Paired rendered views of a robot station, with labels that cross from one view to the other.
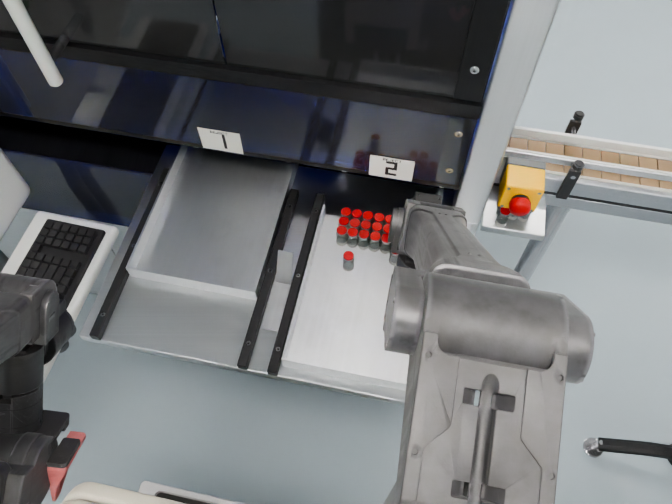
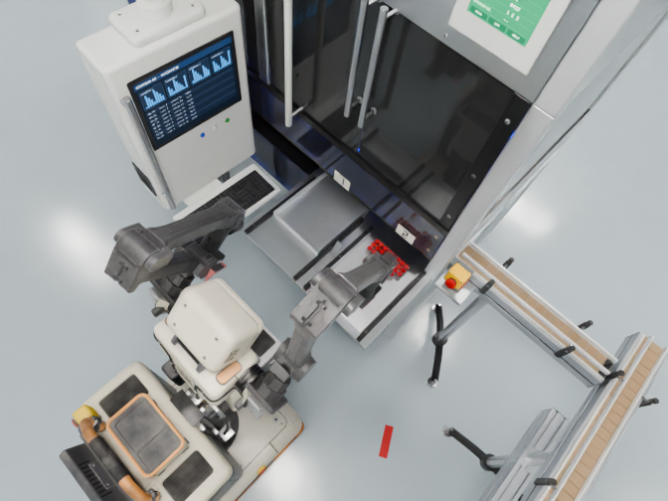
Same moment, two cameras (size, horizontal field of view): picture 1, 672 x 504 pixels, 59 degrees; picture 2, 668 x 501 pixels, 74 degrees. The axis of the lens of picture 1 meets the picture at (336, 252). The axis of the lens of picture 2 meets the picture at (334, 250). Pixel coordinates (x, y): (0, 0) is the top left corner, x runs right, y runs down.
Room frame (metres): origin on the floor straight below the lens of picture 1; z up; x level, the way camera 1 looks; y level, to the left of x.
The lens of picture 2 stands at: (-0.21, -0.20, 2.49)
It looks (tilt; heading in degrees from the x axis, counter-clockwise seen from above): 63 degrees down; 22
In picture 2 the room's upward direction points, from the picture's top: 11 degrees clockwise
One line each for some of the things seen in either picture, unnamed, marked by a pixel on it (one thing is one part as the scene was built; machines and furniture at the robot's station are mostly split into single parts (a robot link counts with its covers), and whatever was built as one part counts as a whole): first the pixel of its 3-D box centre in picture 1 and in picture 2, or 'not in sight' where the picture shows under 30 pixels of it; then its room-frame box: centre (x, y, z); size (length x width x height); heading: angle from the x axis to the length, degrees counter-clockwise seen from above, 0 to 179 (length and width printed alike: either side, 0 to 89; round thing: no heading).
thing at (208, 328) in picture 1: (290, 262); (341, 249); (0.60, 0.09, 0.87); 0.70 x 0.48 x 0.02; 78
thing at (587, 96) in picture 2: not in sight; (581, 105); (1.16, -0.39, 1.50); 0.85 x 0.01 x 0.59; 168
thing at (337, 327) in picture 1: (370, 292); (365, 281); (0.51, -0.06, 0.90); 0.34 x 0.26 x 0.04; 167
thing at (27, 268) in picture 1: (31, 303); (229, 203); (0.54, 0.62, 0.82); 0.40 x 0.14 x 0.02; 166
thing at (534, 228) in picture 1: (514, 206); (456, 283); (0.73, -0.38, 0.87); 0.14 x 0.13 x 0.02; 168
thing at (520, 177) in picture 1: (521, 185); (458, 274); (0.69, -0.36, 0.99); 0.08 x 0.07 x 0.07; 168
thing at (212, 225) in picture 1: (218, 212); (324, 209); (0.70, 0.24, 0.90); 0.34 x 0.26 x 0.04; 168
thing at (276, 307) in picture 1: (278, 290); (327, 256); (0.51, 0.11, 0.91); 0.14 x 0.03 x 0.06; 168
